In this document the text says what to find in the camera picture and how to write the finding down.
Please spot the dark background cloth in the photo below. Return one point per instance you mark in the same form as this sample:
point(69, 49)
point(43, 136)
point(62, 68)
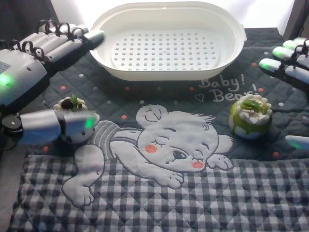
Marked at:
point(21, 17)

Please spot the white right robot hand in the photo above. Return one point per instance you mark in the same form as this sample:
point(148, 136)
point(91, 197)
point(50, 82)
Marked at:
point(295, 70)

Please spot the white oval plastic basin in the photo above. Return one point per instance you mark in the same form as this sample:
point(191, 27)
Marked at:
point(169, 70)

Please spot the white perforated drain insert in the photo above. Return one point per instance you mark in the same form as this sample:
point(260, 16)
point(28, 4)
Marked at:
point(166, 52)

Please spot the green and white toy cake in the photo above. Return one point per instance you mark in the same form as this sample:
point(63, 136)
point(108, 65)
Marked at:
point(251, 118)

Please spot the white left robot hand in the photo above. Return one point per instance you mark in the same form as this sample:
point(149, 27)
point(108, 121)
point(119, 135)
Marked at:
point(23, 72)

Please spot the white toy cake, chocolate topping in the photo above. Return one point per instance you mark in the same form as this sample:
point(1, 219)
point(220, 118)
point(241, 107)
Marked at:
point(72, 104)

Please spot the grey quilt with printed bear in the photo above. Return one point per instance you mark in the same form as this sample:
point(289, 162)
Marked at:
point(169, 193)

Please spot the dark frame post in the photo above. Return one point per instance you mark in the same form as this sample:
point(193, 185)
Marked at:
point(298, 17)

